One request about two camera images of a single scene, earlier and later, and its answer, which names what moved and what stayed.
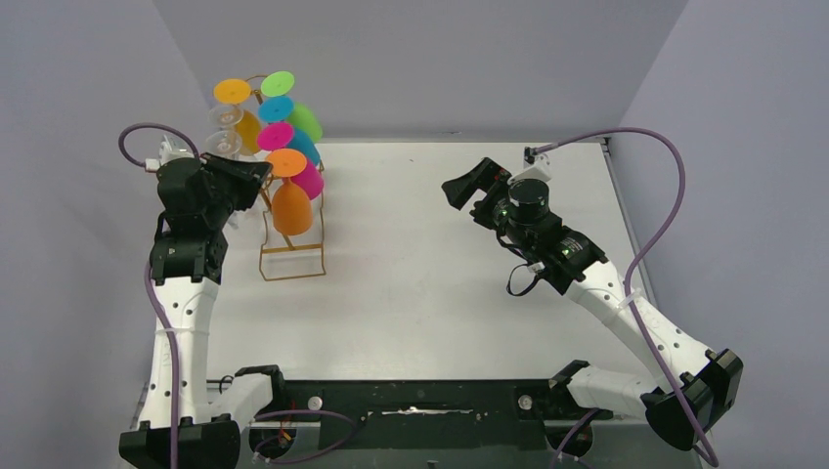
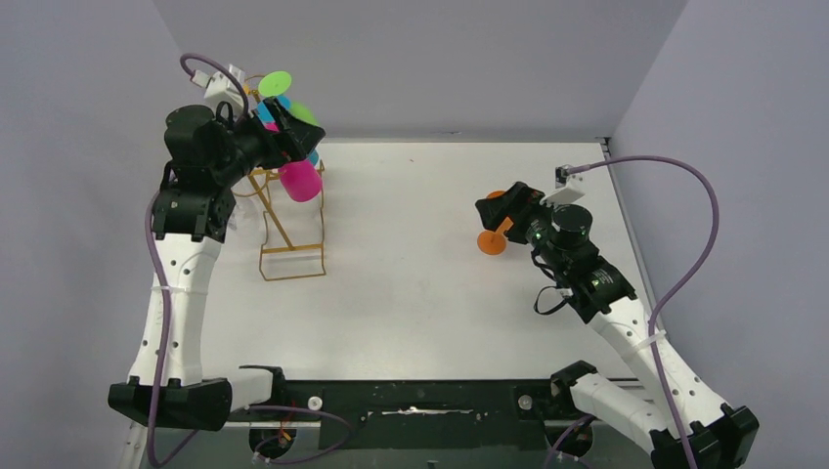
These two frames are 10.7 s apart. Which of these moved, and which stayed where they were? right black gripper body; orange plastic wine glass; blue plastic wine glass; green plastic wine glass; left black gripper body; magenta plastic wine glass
Moved: left black gripper body; orange plastic wine glass; right black gripper body
Stayed: blue plastic wine glass; magenta plastic wine glass; green plastic wine glass
